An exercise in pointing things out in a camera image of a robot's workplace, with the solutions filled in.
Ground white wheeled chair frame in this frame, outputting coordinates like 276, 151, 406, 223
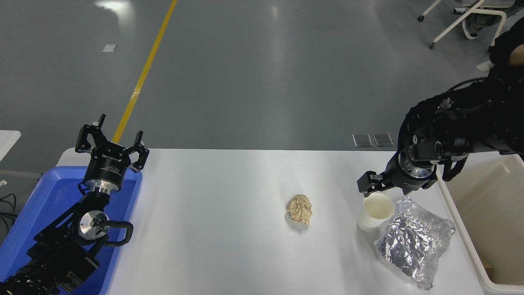
418, 0, 508, 50

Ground crumpled silver foil tray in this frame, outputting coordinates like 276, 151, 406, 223
373, 196, 456, 291

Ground small white table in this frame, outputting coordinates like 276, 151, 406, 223
0, 130, 22, 162

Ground white paper cup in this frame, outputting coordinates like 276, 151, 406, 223
357, 193, 395, 232

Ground large pale plastic bin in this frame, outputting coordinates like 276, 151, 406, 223
436, 154, 524, 295

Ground crumpled tan paper ball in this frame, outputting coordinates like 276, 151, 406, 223
285, 194, 313, 225

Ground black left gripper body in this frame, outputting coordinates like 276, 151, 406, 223
84, 143, 132, 187

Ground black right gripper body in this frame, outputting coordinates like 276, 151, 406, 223
383, 152, 437, 195

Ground black cables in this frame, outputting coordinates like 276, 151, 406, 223
0, 194, 18, 235

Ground blue plastic tray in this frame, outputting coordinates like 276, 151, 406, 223
0, 166, 143, 295

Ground person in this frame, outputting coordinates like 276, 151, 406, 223
487, 18, 524, 99

